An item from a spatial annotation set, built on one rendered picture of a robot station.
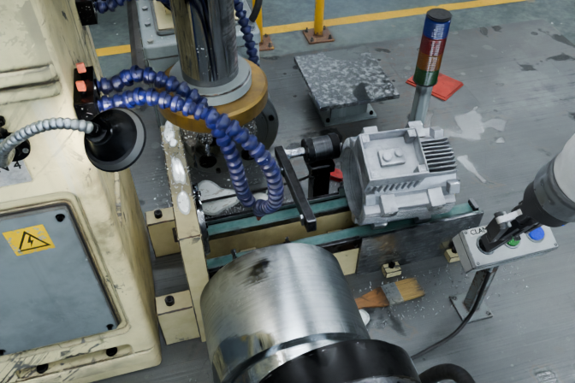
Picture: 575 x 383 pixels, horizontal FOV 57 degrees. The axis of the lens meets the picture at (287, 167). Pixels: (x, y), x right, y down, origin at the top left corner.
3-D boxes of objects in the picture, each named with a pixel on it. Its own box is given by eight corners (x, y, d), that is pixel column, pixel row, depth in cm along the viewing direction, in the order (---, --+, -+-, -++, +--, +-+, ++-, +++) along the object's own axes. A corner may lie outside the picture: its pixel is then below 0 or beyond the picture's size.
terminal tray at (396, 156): (362, 195, 108) (370, 182, 101) (351, 148, 112) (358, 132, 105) (418, 187, 109) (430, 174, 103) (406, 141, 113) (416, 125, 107)
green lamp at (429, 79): (419, 88, 136) (422, 73, 133) (409, 74, 141) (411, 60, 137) (441, 84, 138) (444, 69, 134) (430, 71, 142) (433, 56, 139)
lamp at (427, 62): (422, 73, 133) (425, 57, 130) (411, 60, 137) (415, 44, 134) (444, 69, 134) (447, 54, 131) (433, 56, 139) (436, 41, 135)
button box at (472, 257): (465, 274, 99) (477, 267, 94) (450, 238, 102) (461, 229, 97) (545, 254, 102) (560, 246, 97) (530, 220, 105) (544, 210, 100)
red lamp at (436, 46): (425, 57, 130) (429, 41, 127) (415, 44, 134) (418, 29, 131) (447, 54, 131) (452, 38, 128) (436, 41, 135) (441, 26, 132)
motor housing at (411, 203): (352, 236, 120) (370, 209, 103) (335, 159, 127) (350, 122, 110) (436, 223, 123) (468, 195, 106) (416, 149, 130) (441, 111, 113)
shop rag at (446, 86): (464, 85, 177) (464, 82, 176) (445, 101, 170) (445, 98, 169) (424, 67, 184) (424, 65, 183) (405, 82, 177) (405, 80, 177)
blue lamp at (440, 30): (429, 41, 127) (433, 24, 124) (418, 29, 131) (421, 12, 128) (452, 38, 128) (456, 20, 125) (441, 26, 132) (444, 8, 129)
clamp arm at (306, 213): (272, 156, 123) (304, 233, 103) (271, 146, 121) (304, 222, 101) (287, 154, 123) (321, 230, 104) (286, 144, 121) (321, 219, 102)
